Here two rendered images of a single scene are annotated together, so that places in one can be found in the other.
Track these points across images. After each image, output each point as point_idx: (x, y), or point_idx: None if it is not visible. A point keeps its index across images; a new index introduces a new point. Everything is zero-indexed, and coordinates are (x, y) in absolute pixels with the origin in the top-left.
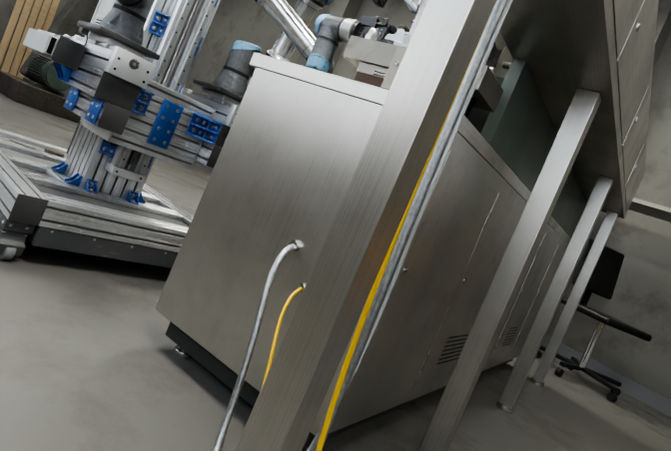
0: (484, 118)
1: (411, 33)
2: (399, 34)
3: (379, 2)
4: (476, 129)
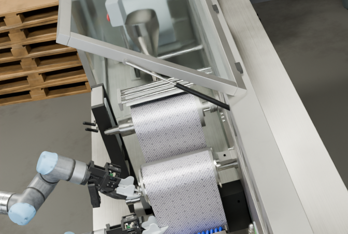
0: (243, 217)
1: (159, 218)
2: (154, 227)
3: (100, 204)
4: (242, 224)
